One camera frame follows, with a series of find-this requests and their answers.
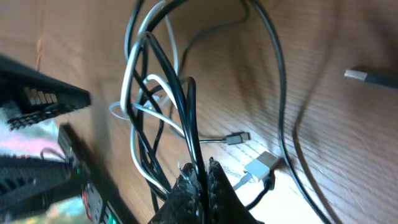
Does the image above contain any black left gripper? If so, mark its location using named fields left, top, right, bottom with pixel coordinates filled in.
left=1, top=55, right=137, bottom=224

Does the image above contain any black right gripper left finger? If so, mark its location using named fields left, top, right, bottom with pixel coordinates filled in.
left=149, top=163, right=203, bottom=224

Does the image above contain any white usb cable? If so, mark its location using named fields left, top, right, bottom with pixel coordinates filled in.
left=108, top=0, right=280, bottom=195

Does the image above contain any thin black usb cable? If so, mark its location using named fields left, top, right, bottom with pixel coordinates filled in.
left=167, top=0, right=251, bottom=147

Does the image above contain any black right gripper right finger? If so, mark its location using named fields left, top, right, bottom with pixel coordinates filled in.
left=207, top=157, right=258, bottom=224

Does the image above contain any thick black usb cable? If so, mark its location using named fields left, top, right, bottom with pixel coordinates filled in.
left=124, top=0, right=398, bottom=224

